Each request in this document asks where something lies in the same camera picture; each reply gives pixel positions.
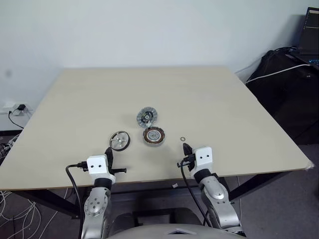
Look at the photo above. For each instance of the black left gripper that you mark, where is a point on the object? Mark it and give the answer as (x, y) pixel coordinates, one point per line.
(113, 167)

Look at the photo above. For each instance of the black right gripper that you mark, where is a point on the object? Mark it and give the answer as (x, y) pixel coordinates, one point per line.
(191, 164)

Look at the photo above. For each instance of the copper coil motor stator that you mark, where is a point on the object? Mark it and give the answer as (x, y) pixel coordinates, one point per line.
(154, 136)

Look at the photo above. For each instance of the round silver motor cover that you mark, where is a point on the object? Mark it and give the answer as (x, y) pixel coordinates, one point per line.
(147, 117)

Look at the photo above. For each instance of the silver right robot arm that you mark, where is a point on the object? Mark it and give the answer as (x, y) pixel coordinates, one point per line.
(219, 199)

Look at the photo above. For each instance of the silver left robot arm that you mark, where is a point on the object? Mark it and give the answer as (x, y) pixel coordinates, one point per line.
(96, 206)

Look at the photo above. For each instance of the small white tag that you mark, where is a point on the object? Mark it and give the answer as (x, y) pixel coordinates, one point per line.
(175, 185)

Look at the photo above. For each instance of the grey robot torso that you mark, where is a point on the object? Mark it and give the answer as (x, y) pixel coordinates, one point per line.
(174, 230)

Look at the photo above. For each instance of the black plug adapter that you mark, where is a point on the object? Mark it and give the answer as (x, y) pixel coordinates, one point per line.
(21, 107)

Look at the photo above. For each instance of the large black bag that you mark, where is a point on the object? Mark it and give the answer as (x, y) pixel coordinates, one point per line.
(286, 99)

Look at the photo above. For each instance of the black laptop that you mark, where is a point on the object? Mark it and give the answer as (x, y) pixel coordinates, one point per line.
(310, 32)

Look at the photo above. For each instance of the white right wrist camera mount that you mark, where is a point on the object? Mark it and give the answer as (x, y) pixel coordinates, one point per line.
(203, 156)

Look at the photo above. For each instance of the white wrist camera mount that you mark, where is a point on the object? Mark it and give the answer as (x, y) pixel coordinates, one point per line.
(98, 166)
(203, 156)

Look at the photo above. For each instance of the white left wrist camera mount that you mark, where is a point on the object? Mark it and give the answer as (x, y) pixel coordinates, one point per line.
(98, 166)

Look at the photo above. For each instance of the black metal table frame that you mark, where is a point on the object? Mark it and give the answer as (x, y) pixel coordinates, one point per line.
(59, 203)

